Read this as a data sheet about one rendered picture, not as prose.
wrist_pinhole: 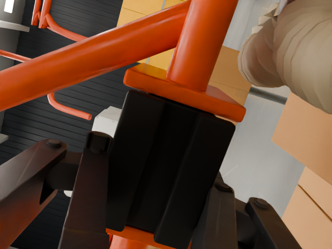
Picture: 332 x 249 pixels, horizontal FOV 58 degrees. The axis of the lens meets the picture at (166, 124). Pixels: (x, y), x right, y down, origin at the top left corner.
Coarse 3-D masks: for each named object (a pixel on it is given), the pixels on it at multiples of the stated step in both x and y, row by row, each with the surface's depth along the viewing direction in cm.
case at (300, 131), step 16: (288, 112) 33; (304, 112) 29; (320, 112) 27; (288, 128) 32; (304, 128) 28; (320, 128) 26; (288, 144) 31; (304, 144) 28; (320, 144) 25; (304, 160) 27; (320, 160) 24; (320, 176) 24
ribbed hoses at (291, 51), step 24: (312, 0) 14; (264, 24) 18; (288, 24) 15; (312, 24) 13; (264, 48) 18; (288, 48) 14; (312, 48) 12; (240, 72) 25; (264, 72) 19; (288, 72) 14; (312, 72) 12; (312, 96) 12
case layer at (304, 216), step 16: (304, 176) 100; (304, 192) 98; (320, 192) 90; (288, 208) 104; (304, 208) 95; (320, 208) 88; (288, 224) 101; (304, 224) 92; (320, 224) 85; (304, 240) 90; (320, 240) 83
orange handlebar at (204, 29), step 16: (192, 0) 14; (208, 0) 14; (224, 0) 14; (192, 16) 14; (208, 16) 14; (224, 16) 14; (192, 32) 14; (208, 32) 14; (224, 32) 14; (176, 48) 15; (192, 48) 14; (208, 48) 14; (176, 64) 15; (192, 64) 14; (208, 64) 15; (176, 80) 15; (192, 80) 15; (208, 80) 15; (112, 240) 18; (128, 240) 17
